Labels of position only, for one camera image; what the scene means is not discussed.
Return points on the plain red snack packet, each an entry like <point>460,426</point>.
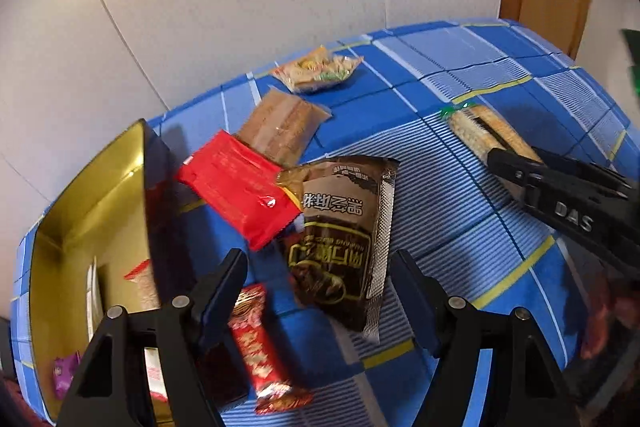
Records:
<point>235,187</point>

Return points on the dark brown printed packet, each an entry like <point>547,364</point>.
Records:
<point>340,247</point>

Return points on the gold tin box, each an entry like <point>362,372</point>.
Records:
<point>75,217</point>

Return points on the yellow cracker packet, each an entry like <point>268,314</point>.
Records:
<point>315,69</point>

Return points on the purple snack packet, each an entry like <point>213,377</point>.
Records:
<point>65,374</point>

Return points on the clear brown biscuit packet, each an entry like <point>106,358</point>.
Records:
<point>280,122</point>

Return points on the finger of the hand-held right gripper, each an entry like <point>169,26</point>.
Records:
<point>575,212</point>
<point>575,177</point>

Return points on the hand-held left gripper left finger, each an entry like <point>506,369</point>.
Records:
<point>222,292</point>

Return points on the small red patterned bar packet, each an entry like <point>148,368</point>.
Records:
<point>260,357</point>

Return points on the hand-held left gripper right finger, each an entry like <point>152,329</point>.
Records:
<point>415,302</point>

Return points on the clear grain bar packet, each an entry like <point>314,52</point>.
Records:
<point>145,284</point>

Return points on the red and white wafer packet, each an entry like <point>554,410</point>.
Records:
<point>156,374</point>

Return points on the brown and white long packet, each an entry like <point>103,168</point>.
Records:
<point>95,297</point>

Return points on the blue plaid tablecloth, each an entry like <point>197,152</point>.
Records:
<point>450,72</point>

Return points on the green-edged sesame cracker packet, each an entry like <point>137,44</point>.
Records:
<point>480,129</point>

